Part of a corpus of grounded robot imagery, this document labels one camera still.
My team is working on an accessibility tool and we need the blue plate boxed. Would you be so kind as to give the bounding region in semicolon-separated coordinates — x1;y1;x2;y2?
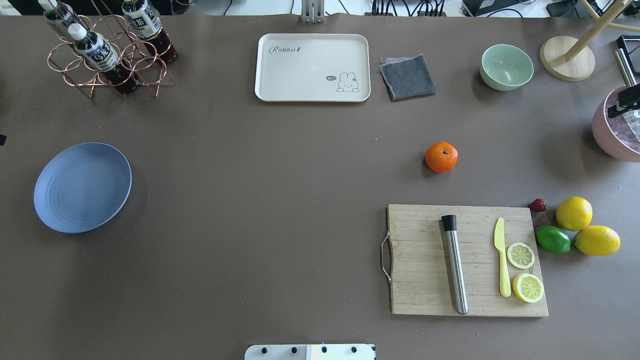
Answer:
33;142;133;234

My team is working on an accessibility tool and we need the pink bowl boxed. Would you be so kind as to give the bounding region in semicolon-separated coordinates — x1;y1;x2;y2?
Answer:
592;86;640;163

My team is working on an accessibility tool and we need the yellow lemon upper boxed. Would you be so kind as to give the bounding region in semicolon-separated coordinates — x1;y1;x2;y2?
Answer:
555;196;594;231

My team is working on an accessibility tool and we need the yellow lemon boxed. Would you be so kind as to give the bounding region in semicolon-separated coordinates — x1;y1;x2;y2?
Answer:
555;196;594;231
574;225;621;256

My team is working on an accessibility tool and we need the tea bottle two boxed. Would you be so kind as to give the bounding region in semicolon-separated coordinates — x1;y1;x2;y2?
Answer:
68;23;138;94

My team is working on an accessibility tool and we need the mint green bowl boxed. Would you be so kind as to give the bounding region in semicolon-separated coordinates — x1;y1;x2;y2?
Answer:
480;44;534;92

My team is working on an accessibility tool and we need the tea bottle three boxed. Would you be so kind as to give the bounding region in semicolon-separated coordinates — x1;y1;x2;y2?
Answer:
38;0;88;38

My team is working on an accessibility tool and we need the small red strawberry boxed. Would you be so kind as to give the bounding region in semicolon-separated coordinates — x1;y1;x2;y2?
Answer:
528;198;547;213

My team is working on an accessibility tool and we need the yellow lemon lower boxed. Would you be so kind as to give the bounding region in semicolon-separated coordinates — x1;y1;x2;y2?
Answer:
574;225;621;256

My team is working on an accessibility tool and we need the green lime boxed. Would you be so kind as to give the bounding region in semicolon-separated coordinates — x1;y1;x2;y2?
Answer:
535;225;572;255

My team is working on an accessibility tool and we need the tea bottle one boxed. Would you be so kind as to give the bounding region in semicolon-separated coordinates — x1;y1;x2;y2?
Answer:
121;0;178;64

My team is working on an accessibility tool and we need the lemon slice upper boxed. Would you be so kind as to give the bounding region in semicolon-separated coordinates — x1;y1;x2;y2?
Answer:
506;242;536;270

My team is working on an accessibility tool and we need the lemon slice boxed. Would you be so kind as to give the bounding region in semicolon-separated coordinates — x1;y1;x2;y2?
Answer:
511;273;545;304
506;242;536;270

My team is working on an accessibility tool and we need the orange mandarin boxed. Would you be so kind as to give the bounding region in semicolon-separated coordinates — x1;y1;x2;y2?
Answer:
424;141;458;173

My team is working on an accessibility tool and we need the lemon slice lower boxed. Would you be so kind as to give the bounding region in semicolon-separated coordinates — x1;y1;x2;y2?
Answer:
511;273;545;304

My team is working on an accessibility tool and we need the steel muddler black tip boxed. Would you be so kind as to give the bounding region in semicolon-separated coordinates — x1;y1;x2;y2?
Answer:
441;214;469;316

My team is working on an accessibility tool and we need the folded grey cloth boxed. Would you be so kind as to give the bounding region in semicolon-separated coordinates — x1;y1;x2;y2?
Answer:
378;54;437;101

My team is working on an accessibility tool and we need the yellow plastic knife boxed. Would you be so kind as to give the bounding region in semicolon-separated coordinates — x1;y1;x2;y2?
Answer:
493;217;512;297

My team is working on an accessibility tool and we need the cream rabbit tray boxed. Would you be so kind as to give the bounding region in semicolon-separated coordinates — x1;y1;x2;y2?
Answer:
254;33;371;103

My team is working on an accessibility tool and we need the copper wire bottle rack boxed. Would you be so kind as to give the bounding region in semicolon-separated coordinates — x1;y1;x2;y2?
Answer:
39;0;178;99

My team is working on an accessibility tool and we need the aluminium frame post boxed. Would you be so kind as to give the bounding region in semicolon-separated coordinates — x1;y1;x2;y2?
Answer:
301;0;325;24

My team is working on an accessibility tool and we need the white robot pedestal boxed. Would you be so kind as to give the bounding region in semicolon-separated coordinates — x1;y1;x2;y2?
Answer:
244;343;377;360

